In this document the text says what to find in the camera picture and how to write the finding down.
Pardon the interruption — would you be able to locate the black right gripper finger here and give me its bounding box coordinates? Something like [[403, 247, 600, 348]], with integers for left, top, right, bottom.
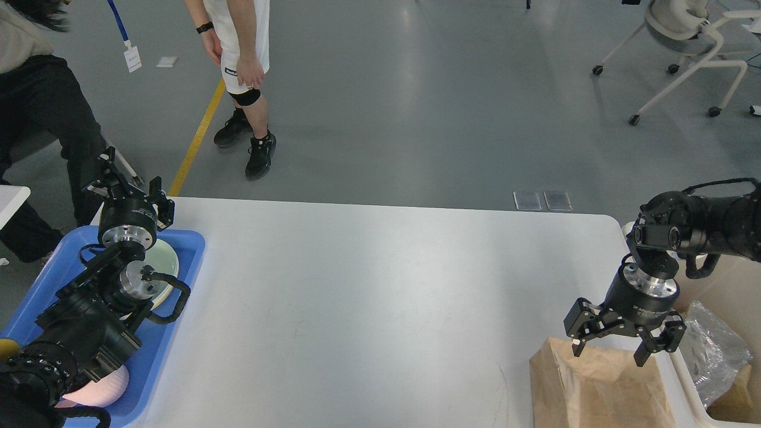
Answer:
[[633, 314, 687, 367], [564, 297, 622, 357]]

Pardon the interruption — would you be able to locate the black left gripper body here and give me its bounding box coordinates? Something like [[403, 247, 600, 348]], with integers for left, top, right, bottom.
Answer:
[[98, 199, 158, 250]]

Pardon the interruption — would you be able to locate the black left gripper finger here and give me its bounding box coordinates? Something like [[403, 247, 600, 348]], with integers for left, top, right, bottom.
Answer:
[[147, 176, 175, 231], [82, 148, 144, 206]]

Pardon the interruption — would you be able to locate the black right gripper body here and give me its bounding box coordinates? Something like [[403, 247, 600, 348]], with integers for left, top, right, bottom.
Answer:
[[600, 262, 680, 332]]

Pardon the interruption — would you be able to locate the green ceramic plate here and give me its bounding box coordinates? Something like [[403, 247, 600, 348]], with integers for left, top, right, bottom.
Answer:
[[144, 239, 179, 298]]

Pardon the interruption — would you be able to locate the silver foil bag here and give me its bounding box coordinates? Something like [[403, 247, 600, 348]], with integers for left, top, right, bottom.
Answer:
[[679, 300, 753, 408]]

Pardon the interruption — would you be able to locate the brown paper bag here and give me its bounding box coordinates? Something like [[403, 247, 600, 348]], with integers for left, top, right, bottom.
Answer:
[[529, 338, 677, 427], [707, 364, 755, 423]]

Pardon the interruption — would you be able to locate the dark green ceramic mug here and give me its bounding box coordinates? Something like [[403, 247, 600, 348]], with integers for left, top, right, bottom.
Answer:
[[0, 338, 21, 362]]

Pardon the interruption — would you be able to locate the pink ceramic mug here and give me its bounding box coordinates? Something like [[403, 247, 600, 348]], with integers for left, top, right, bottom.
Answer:
[[55, 366, 130, 408]]

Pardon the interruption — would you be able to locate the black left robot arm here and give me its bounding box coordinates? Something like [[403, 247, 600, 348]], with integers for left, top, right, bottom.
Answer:
[[1, 147, 191, 427]]

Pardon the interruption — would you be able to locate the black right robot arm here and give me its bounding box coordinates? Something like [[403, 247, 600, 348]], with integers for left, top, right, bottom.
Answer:
[[564, 178, 760, 367]]

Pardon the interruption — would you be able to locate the white chair near person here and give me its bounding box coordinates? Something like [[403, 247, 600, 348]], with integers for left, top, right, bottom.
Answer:
[[102, 134, 144, 188]]

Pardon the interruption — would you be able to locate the white plastic bin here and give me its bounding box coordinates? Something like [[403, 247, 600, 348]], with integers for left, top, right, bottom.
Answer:
[[656, 256, 760, 427]]

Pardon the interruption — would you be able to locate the person in cream sweater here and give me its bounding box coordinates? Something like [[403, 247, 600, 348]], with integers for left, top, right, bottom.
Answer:
[[1, 1, 107, 226]]

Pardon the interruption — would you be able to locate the brown paper bag in bin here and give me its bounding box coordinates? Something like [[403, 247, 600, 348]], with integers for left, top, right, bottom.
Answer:
[[707, 364, 755, 423]]

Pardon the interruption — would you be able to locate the right floor socket plate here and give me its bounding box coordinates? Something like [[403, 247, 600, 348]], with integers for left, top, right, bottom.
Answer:
[[543, 191, 574, 212]]

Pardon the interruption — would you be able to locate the floor socket plate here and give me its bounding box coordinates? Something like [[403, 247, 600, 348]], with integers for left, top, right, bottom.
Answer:
[[513, 191, 543, 212], [543, 191, 574, 212]]

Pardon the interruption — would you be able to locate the left floor socket plate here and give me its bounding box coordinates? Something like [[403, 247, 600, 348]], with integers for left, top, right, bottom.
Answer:
[[513, 191, 543, 212]]

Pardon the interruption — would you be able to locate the person in white shorts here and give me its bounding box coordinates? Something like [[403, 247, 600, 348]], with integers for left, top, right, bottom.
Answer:
[[0, 0, 278, 181]]

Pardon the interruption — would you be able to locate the white office chair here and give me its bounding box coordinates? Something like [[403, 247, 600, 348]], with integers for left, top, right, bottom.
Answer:
[[592, 1, 760, 125]]

